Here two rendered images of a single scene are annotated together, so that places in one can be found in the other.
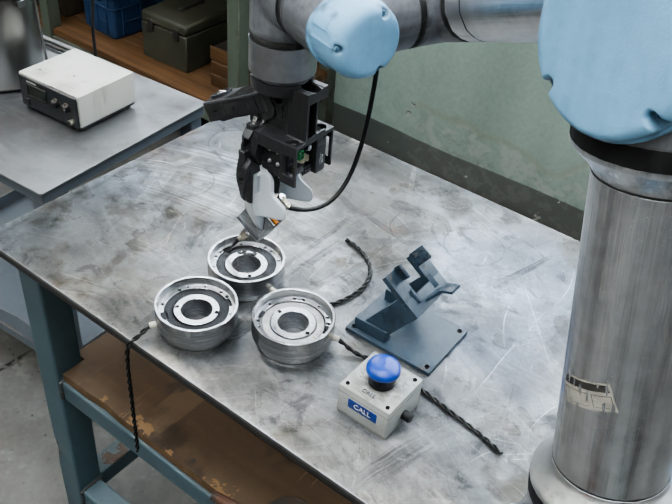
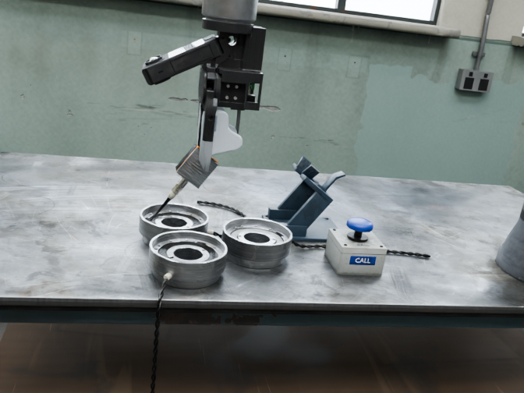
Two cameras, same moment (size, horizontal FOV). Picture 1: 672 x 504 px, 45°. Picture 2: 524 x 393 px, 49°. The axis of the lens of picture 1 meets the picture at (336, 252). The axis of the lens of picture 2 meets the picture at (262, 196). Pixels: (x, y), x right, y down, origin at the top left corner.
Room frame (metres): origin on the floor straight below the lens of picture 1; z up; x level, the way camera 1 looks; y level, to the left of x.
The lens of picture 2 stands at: (0.21, 0.62, 1.17)
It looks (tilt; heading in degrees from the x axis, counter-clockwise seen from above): 19 degrees down; 313
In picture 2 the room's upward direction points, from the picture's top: 7 degrees clockwise
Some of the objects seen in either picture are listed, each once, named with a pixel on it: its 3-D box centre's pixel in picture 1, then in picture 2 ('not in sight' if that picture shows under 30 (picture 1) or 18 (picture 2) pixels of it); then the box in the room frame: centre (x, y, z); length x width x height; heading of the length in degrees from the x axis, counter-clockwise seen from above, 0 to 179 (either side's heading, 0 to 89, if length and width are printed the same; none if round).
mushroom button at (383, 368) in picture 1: (382, 378); (357, 235); (0.65, -0.07, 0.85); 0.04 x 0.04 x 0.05
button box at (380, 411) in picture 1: (383, 396); (358, 250); (0.65, -0.07, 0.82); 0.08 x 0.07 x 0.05; 56
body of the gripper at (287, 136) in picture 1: (286, 123); (229, 65); (0.83, 0.07, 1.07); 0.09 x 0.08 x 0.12; 57
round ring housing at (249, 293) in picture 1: (246, 268); (173, 227); (0.86, 0.12, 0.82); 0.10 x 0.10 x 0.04
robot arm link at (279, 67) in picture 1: (284, 55); (229, 5); (0.83, 0.08, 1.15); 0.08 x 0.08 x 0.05
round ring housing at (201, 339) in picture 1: (196, 314); (187, 259); (0.76, 0.17, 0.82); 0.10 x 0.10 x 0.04
